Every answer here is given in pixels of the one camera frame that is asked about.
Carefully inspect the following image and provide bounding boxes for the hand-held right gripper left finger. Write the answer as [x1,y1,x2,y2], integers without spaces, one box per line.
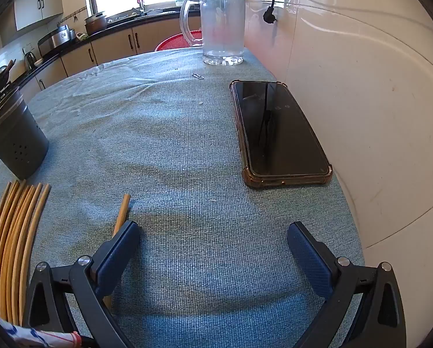
[22,220,142,348]

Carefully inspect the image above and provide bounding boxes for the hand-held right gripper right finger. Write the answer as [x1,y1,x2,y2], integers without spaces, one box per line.
[287,221,407,348]

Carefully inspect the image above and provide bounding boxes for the wooden chopstick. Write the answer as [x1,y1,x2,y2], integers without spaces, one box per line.
[104,194,132,310]

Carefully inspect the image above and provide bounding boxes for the row of wooden chopsticks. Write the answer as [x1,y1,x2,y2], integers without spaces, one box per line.
[0,179,51,325]

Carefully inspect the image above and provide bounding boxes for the grey perforated utensil holder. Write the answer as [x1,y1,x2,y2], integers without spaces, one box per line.
[0,87,49,181]

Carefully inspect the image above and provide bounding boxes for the printed white cloth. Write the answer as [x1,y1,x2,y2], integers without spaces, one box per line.
[0,315,83,348]

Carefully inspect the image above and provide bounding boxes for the blue-green tablecloth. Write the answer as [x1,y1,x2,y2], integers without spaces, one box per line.
[0,46,365,348]

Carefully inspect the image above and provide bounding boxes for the red plastic stool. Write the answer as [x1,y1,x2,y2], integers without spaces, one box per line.
[155,32,203,52]

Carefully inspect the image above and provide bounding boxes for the silver rice cooker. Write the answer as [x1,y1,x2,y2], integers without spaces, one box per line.
[38,25,76,57]

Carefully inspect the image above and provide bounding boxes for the brown cooking pot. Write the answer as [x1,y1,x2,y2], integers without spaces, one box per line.
[84,12,109,36]

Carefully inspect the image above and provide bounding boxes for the clear glass mug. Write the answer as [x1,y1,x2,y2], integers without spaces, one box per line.
[179,0,247,66]

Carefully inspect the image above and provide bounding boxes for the beige upper kitchen cabinets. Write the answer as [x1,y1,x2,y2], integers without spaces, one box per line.
[13,0,66,31]

